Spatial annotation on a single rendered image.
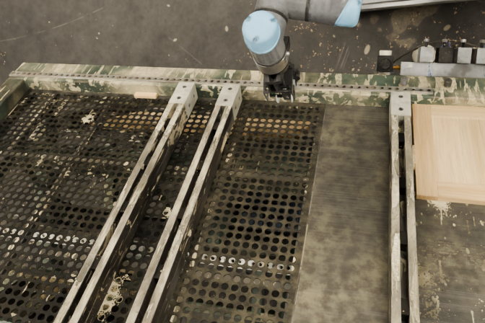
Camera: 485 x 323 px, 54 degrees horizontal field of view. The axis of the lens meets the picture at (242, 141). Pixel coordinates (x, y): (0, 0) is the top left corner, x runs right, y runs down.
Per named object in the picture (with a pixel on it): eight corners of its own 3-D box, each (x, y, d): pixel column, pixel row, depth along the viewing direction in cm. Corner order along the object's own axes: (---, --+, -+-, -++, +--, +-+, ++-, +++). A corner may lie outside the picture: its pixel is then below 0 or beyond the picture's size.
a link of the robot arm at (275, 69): (253, 38, 109) (289, 35, 107) (258, 48, 113) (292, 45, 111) (251, 68, 106) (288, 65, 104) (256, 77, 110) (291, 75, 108)
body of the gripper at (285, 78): (266, 102, 121) (255, 81, 110) (268, 71, 124) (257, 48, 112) (296, 101, 119) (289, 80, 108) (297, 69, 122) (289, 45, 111)
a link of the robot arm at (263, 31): (282, 6, 96) (272, 44, 94) (291, 34, 106) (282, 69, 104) (245, 3, 99) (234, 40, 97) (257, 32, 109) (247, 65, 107)
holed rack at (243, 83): (432, 89, 162) (432, 87, 162) (432, 94, 160) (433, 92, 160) (13, 71, 201) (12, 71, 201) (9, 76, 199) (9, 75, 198)
